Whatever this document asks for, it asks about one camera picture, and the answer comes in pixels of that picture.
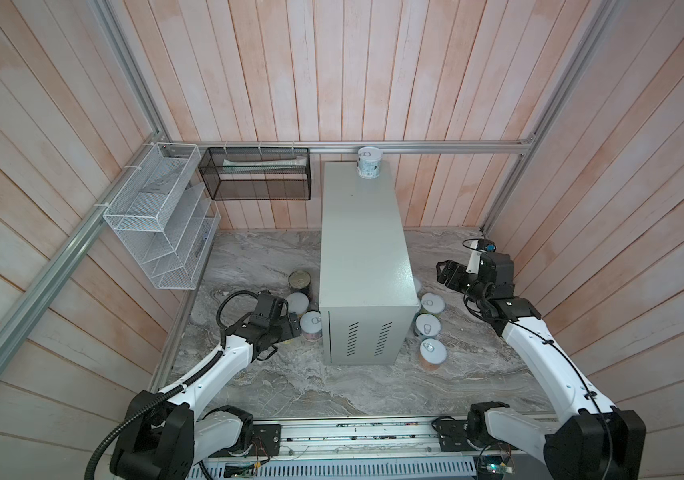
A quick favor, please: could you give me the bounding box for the pink can pull-tab lid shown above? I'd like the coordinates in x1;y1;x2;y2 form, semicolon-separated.
300;311;323;341

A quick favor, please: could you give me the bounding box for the green white can pull-tab lid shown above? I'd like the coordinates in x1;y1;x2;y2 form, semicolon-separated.
357;146;384;179

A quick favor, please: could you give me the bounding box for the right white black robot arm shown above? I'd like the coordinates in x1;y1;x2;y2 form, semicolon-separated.
436;249;646;479

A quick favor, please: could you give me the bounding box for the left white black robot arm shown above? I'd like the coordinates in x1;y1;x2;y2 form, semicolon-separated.
84;290;301;479

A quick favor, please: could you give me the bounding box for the grey metal cabinet counter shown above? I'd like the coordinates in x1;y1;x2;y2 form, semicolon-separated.
318;162;421;365

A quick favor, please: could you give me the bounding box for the tall can white plastic lid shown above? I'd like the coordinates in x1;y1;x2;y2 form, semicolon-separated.
286;292;310;318

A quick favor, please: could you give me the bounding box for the dark can with brown lid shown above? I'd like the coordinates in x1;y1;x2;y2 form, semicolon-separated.
288;270;312;299

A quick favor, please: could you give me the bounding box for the orange can pull-tab lid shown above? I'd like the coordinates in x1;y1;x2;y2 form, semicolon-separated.
419;338;448;371

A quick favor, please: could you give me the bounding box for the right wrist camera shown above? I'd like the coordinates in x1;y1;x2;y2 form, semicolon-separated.
462;237;497;273

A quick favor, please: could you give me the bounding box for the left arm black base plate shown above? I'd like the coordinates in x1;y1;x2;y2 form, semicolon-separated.
241;423;282;458

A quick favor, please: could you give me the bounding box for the black corrugated cable conduit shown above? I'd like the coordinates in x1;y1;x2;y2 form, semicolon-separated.
82;350;223;480

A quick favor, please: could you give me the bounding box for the white wire mesh shelf rack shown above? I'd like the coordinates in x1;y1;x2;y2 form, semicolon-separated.
104;143;221;290

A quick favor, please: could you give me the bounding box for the black wire mesh basket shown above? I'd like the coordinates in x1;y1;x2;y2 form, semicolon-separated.
198;146;313;201

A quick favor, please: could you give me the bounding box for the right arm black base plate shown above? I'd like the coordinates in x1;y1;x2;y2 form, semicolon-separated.
431;416;480;453

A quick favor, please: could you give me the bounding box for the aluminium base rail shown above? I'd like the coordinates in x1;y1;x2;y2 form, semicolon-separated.
185;415;559;466

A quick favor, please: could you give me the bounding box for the horizontal aluminium frame bar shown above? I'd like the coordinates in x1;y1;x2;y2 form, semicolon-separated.
190;140;533;155

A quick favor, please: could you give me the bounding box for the left aluminium frame bar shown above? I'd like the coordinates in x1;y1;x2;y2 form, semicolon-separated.
0;132;167;376

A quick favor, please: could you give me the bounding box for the right aluminium frame post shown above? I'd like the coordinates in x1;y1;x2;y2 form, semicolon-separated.
480;1;626;235

